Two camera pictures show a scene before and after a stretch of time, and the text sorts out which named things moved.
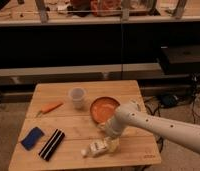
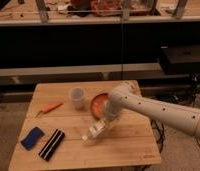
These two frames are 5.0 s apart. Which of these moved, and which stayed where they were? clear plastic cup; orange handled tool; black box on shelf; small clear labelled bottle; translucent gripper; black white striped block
Moved: small clear labelled bottle; translucent gripper
Stayed: clear plastic cup; black white striped block; orange handled tool; black box on shelf
